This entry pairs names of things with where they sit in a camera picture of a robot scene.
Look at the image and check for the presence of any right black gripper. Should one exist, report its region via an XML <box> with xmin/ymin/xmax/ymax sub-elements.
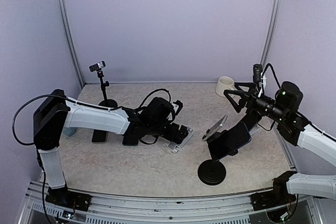
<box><xmin>225</xmin><ymin>82</ymin><xmax>288</xmax><ymax>123</ymax></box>

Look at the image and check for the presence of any white folding phone stand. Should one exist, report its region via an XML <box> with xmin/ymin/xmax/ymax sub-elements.
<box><xmin>163</xmin><ymin>127</ymin><xmax>194</xmax><ymax>154</ymax></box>

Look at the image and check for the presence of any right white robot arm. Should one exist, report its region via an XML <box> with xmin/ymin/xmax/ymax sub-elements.
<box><xmin>223</xmin><ymin>81</ymin><xmax>335</xmax><ymax>205</ymax></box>

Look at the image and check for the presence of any blue-edged black smartphone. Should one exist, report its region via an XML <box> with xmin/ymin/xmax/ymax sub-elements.
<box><xmin>208</xmin><ymin>122</ymin><xmax>251</xmax><ymax>161</ymax></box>

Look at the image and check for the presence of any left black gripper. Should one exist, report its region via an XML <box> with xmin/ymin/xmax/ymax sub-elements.
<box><xmin>148</xmin><ymin>121</ymin><xmax>188</xmax><ymax>144</ymax></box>

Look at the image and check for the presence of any front aluminium rail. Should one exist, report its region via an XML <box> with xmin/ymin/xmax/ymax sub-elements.
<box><xmin>14</xmin><ymin>181</ymin><xmax>327</xmax><ymax>223</ymax></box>

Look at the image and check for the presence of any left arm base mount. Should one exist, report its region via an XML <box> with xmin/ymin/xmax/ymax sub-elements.
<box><xmin>46</xmin><ymin>191</ymin><xmax>92</xmax><ymax>212</ymax></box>

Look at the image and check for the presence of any aluminium frame post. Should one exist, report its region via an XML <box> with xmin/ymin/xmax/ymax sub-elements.
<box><xmin>260</xmin><ymin>0</ymin><xmax>281</xmax><ymax>68</ymax></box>
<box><xmin>57</xmin><ymin>0</ymin><xmax>86</xmax><ymax>88</ymax></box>

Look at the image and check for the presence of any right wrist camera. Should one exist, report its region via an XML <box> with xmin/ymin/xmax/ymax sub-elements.
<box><xmin>253</xmin><ymin>63</ymin><xmax>266</xmax><ymax>89</ymax></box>

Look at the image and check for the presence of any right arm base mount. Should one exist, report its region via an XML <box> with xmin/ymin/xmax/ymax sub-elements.
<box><xmin>250</xmin><ymin>190</ymin><xmax>297</xmax><ymax>211</ymax></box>

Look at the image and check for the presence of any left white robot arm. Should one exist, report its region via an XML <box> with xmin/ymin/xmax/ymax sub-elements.
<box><xmin>33</xmin><ymin>89</ymin><xmax>193</xmax><ymax>206</ymax></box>

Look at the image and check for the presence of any cream ceramic mug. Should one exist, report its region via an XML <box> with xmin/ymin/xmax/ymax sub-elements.
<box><xmin>215</xmin><ymin>76</ymin><xmax>235</xmax><ymax>97</ymax></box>

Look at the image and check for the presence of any right aluminium frame post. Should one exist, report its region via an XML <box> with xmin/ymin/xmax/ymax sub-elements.
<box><xmin>260</xmin><ymin>0</ymin><xmax>281</xmax><ymax>68</ymax></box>

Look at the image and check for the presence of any left aluminium frame post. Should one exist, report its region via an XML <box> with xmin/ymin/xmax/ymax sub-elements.
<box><xmin>57</xmin><ymin>0</ymin><xmax>86</xmax><ymax>88</ymax></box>

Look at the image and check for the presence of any light blue plastic cup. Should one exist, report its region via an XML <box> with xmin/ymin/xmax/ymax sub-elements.
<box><xmin>63</xmin><ymin>127</ymin><xmax>77</xmax><ymax>137</ymax></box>

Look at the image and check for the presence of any black round-base phone stand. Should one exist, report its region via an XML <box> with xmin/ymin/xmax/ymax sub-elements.
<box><xmin>89</xmin><ymin>61</ymin><xmax>118</xmax><ymax>108</ymax></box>

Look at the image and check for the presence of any black smartphone white back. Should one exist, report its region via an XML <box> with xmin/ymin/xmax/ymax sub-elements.
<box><xmin>91</xmin><ymin>130</ymin><xmax>108</xmax><ymax>144</ymax></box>

